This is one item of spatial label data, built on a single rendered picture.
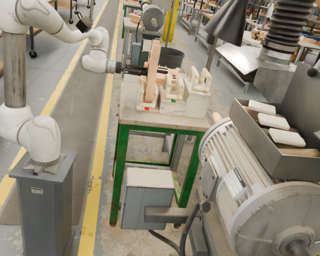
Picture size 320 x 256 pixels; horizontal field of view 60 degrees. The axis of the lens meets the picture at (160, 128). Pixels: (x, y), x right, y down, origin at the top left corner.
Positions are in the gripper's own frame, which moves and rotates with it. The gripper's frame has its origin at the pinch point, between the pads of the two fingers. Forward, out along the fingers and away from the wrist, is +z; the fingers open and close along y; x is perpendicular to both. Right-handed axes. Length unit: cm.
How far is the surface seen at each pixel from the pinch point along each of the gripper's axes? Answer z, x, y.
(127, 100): -10.1, -21.9, 0.5
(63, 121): -83, -114, -121
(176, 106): 21.1, -15.3, 13.9
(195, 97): 31.6, -7.3, 13.8
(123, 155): -9, -48, 28
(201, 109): 37.9, -15.4, 13.8
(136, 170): -3, -3, 99
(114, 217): -9, -104, 28
